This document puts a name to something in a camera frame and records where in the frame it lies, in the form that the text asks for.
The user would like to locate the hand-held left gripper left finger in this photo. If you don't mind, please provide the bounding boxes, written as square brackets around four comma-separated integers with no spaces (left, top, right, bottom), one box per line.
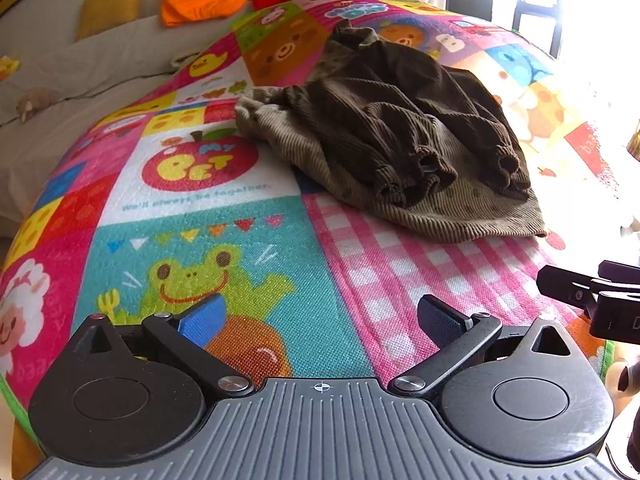
[72,294,254,399]

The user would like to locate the white sofa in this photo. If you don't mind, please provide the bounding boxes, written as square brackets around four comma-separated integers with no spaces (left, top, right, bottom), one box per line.
[0,0,257,241]

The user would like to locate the black window frame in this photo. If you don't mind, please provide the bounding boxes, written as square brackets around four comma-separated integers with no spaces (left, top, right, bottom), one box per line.
[492,0,566,58]

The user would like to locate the brown plush toy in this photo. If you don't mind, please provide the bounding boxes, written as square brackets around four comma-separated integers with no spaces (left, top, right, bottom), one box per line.
[16,88,60,124]

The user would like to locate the dark brown corduroy pants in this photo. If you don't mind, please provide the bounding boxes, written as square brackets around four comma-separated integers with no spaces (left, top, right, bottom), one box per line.
[282,20,532,208]

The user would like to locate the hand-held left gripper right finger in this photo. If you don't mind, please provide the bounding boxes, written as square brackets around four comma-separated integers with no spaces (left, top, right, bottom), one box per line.
[389,295,576,399]

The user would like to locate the light brown dotted corduroy garment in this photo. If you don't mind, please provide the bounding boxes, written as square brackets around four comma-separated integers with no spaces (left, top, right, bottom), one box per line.
[235,47,550,245]

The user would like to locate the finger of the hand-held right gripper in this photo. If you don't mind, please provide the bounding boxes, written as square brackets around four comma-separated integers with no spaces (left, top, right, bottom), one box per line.
[537,264,603,307]

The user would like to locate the colourful cartoon printed blanket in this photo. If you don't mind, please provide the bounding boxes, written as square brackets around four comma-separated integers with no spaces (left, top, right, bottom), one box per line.
[0,0,621,411]

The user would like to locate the yellow cushion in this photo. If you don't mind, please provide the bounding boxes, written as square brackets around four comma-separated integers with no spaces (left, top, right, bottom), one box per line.
[75,0,150,42]

